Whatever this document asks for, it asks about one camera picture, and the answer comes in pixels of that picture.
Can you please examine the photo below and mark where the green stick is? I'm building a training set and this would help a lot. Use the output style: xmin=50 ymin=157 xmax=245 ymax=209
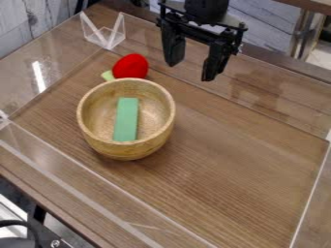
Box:
xmin=111 ymin=98 xmax=139 ymax=141

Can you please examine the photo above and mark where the clear acrylic tray wall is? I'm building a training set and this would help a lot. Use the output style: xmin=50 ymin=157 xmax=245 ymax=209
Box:
xmin=0 ymin=111 xmax=216 ymax=248

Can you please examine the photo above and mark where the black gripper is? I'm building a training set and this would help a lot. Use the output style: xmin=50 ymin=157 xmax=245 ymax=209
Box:
xmin=157 ymin=0 xmax=248 ymax=81

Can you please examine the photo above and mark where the clear acrylic stand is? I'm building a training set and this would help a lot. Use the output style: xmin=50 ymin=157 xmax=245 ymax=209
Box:
xmin=78 ymin=12 xmax=125 ymax=50

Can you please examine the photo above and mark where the black table frame leg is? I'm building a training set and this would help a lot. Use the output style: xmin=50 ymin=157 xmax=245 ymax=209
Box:
xmin=26 ymin=203 xmax=85 ymax=248

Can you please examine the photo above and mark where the black cable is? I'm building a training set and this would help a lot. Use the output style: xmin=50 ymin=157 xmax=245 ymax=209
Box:
xmin=0 ymin=219 xmax=39 ymax=248

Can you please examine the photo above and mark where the brown wooden bowl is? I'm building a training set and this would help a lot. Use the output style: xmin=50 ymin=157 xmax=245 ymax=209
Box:
xmin=75 ymin=77 xmax=176 ymax=161

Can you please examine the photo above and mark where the metal table leg background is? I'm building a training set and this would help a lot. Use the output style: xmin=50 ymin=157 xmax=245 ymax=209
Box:
xmin=289 ymin=10 xmax=325 ymax=61

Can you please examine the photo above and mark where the light green flat piece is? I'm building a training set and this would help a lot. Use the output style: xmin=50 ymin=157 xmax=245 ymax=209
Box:
xmin=101 ymin=71 xmax=114 ymax=81

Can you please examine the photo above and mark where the red plush ball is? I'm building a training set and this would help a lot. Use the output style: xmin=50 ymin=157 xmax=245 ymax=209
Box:
xmin=111 ymin=53 xmax=147 ymax=78

